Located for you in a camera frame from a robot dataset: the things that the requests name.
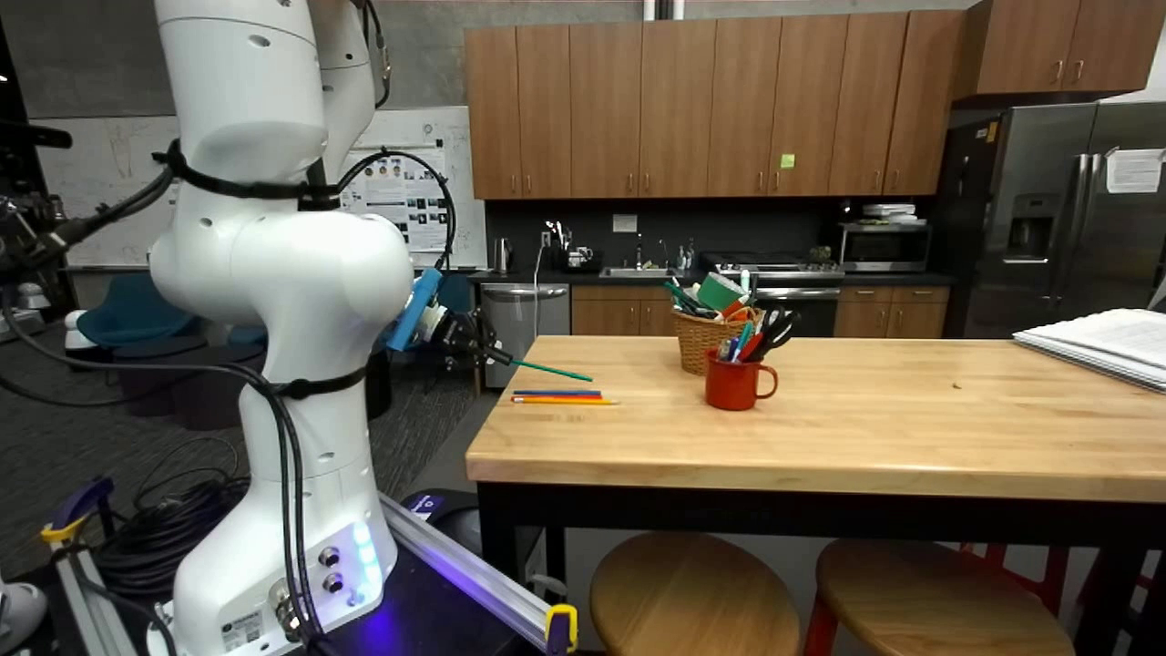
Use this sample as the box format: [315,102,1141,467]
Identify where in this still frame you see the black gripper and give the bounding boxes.
[439,301,507,379]

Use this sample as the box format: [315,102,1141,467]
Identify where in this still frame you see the wicker stationery basket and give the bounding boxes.
[675,308,747,379]

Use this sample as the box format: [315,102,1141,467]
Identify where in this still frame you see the metal kitchen faucet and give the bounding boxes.
[534,215,598,277]

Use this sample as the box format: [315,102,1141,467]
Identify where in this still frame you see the wooden base cabinet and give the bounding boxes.
[569,283,686,337]
[831,283,954,341]

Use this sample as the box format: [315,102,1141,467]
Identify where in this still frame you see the white printed poster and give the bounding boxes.
[344,141,456,262]

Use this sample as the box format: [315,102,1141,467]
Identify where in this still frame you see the green box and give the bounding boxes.
[694,274,756,319]

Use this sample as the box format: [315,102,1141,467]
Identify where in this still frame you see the red mug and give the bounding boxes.
[703,345,781,416]

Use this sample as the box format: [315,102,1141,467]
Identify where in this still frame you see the black oven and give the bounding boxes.
[752,279,842,337]

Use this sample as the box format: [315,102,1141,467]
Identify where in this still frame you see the round wooden stool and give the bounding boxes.
[800,535,1078,656]
[586,533,802,656]

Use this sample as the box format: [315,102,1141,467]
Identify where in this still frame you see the wooden butcher block table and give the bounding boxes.
[463,330,1166,656]

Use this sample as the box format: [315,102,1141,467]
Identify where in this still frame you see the silver microwave oven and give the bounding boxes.
[835,215,936,277]

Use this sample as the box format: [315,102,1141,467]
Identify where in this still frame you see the white whiteboard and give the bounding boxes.
[32,104,488,277]

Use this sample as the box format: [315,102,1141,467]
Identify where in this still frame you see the blue yellow clamp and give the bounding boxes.
[32,473,120,556]

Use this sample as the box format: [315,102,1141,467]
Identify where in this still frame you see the black tripod equipment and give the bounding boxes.
[0,34,77,319]

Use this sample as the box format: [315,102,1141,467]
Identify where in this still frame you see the red metal chair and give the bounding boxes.
[959,539,1097,617]

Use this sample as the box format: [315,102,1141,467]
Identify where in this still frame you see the stainless steel refrigerator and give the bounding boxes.
[932,99,1166,341]

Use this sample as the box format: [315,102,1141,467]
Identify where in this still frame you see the white paper stack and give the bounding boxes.
[1009,307,1166,395]

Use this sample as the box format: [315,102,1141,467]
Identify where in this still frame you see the white paper sheet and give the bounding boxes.
[1100,145,1166,195]

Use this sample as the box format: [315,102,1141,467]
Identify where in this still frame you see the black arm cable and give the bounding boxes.
[328,145,458,274]

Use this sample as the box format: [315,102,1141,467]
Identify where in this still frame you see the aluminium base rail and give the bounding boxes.
[377,488,579,656]

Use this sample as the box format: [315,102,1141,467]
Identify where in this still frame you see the black handled scissors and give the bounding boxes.
[756,301,802,364]

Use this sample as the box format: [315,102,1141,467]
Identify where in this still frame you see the wooden wall cabinets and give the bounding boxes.
[463,12,977,205]

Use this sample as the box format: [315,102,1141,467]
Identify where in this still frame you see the black cable coil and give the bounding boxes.
[94,469,253,603]

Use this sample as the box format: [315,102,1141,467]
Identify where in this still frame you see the wooden cabinet with handles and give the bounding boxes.
[964,0,1166,102]

